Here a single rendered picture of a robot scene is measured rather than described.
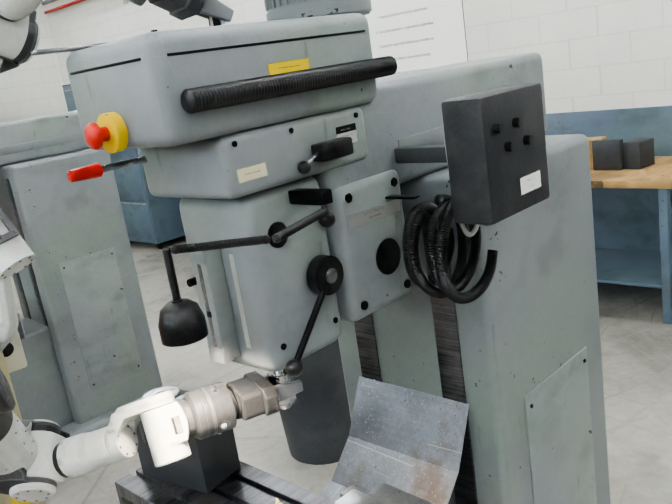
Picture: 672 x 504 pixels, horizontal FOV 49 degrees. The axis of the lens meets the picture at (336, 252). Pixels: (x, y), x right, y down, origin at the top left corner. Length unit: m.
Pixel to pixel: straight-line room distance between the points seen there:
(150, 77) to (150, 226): 7.63
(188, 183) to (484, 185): 0.48
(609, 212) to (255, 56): 4.65
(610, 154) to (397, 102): 3.61
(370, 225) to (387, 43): 5.16
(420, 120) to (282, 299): 0.48
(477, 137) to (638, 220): 4.40
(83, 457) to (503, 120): 0.93
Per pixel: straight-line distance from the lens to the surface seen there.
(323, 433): 3.48
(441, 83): 1.55
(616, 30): 5.43
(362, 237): 1.34
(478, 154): 1.21
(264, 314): 1.23
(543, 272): 1.68
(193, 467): 1.78
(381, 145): 1.39
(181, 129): 1.07
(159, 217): 8.66
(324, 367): 3.32
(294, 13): 1.37
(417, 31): 6.26
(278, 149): 1.19
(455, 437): 1.64
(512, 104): 1.27
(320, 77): 1.21
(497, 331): 1.54
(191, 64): 1.09
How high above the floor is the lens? 1.82
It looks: 15 degrees down
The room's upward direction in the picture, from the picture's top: 9 degrees counter-clockwise
